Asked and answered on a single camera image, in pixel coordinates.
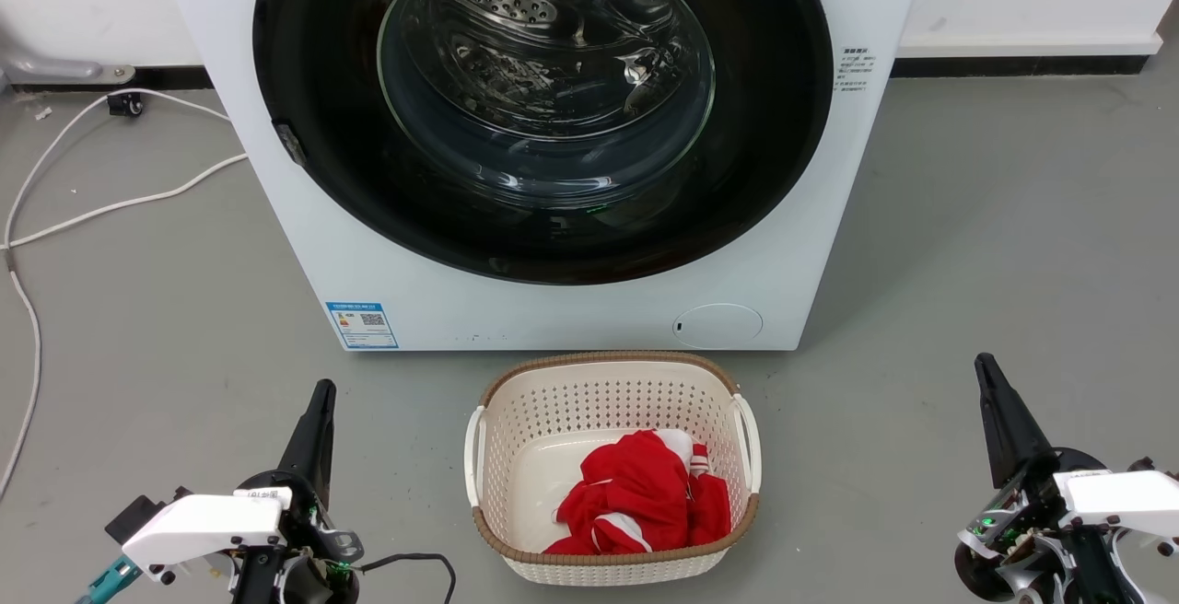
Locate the round white filter cover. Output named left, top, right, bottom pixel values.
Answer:
left=671, top=303, right=765, bottom=351

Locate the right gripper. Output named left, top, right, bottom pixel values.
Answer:
left=953, top=354, right=1111, bottom=604

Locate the cream perforated laundry basket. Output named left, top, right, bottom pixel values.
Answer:
left=463, top=351, right=764, bottom=587

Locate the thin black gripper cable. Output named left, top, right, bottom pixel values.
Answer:
left=355, top=552, right=459, bottom=604

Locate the white front-load washing machine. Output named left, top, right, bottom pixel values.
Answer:
left=147, top=0, right=932, bottom=353

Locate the red and white garment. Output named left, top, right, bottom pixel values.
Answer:
left=543, top=429, right=734, bottom=556

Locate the round black glass washer door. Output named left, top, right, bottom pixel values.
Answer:
left=252, top=0, right=835, bottom=287

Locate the grey pipe with bracket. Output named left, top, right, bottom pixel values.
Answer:
left=0, top=29, right=135, bottom=86

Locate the perforated steel washer drum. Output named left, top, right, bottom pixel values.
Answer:
left=396, top=0, right=712, bottom=140

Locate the thin white cable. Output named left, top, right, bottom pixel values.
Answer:
left=0, top=87, right=232, bottom=500

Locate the teal connector piece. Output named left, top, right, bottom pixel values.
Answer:
left=76, top=556, right=145, bottom=604

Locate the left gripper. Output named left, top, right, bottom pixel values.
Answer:
left=238, top=380, right=364, bottom=604

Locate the small text sticker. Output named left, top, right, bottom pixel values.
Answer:
left=834, top=45, right=878, bottom=95

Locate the thick white cable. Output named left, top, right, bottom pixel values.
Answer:
left=0, top=154, right=249, bottom=251

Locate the blue energy label sticker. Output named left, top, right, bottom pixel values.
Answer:
left=325, top=301, right=401, bottom=351

